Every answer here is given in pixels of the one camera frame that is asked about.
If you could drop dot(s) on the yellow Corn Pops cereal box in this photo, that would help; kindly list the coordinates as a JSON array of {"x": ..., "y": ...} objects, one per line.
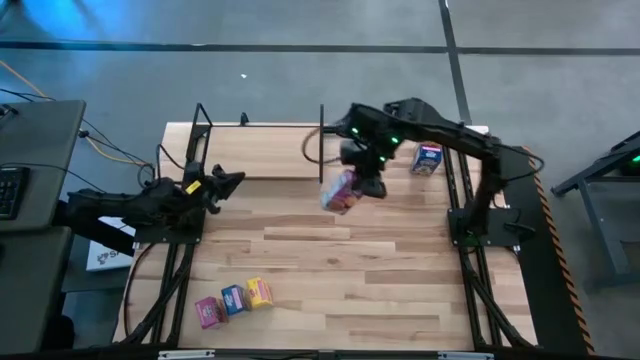
[{"x": 259, "y": 294}]

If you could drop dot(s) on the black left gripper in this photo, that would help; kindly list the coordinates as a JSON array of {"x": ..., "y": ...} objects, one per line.
[{"x": 212, "y": 189}]

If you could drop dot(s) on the yellow tape label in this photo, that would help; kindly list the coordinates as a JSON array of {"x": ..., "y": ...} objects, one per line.
[{"x": 193, "y": 187}]

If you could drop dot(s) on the dark metal stand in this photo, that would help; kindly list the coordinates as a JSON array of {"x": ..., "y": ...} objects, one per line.
[{"x": 590, "y": 200}]

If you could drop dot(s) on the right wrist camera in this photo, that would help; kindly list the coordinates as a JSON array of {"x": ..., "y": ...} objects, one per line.
[{"x": 354, "y": 152}]

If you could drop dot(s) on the silver bracket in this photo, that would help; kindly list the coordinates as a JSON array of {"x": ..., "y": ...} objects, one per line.
[
  {"x": 186, "y": 354},
  {"x": 465, "y": 355}
]

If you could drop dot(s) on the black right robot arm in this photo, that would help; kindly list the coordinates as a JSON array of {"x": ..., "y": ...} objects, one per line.
[{"x": 440, "y": 127}]

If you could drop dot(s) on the black keyboard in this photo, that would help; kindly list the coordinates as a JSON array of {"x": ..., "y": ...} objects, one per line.
[{"x": 10, "y": 192}]

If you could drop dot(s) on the blue Frosted Flakes cereal box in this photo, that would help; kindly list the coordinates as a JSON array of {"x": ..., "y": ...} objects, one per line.
[
  {"x": 234, "y": 300},
  {"x": 426, "y": 160}
]

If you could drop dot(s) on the black panel with hazard stripe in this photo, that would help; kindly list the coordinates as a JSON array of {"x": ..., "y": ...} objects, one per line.
[{"x": 545, "y": 260}]

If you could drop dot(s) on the small black clamp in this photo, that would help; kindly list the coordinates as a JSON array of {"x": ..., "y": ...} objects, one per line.
[{"x": 244, "y": 119}]

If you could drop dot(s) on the white cardboard box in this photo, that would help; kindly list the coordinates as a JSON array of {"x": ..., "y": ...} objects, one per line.
[{"x": 107, "y": 252}]

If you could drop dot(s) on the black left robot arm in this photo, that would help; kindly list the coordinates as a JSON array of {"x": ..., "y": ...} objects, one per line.
[{"x": 125, "y": 205}]

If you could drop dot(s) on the grey desk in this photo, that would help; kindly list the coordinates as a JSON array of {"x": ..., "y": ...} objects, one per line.
[
  {"x": 30, "y": 290},
  {"x": 45, "y": 150}
]

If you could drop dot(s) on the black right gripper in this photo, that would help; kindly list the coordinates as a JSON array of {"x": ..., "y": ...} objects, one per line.
[{"x": 369, "y": 171}]

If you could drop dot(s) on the pink Raisin Bran cereal box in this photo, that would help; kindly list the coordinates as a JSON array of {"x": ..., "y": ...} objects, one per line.
[
  {"x": 211, "y": 313},
  {"x": 339, "y": 196}
]

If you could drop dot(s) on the black aluminium frame rails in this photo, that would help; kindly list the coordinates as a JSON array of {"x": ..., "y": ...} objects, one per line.
[
  {"x": 172, "y": 280},
  {"x": 475, "y": 290}
]

